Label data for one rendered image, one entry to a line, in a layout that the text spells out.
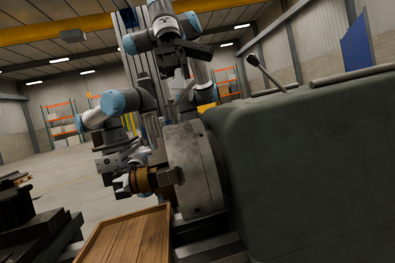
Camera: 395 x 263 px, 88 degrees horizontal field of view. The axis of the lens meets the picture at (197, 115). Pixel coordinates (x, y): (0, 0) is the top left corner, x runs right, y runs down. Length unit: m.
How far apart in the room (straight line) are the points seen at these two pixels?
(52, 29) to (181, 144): 11.94
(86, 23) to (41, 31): 2.00
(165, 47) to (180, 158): 0.31
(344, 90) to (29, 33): 12.60
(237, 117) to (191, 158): 0.17
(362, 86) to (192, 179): 0.50
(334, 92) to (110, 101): 0.79
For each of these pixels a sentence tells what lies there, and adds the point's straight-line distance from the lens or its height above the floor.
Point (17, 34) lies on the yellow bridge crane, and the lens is 12.98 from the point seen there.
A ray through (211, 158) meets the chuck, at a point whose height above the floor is 1.13.
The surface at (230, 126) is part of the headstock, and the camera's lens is 0.50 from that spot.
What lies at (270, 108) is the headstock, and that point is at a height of 1.23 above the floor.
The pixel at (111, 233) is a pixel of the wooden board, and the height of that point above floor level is 0.88.
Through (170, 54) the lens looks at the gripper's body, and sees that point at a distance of 0.58.
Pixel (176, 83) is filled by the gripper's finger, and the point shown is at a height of 1.35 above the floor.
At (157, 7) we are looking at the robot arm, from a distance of 0.68.
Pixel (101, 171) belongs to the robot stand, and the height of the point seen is 1.04.
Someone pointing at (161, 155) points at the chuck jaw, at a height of 1.14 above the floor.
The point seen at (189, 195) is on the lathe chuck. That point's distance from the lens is 0.59.
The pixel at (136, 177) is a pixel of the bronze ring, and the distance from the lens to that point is 0.71.
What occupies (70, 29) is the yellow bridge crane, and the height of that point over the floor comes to 5.95.
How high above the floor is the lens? 1.29
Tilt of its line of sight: 3 degrees down
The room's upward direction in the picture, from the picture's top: 13 degrees counter-clockwise
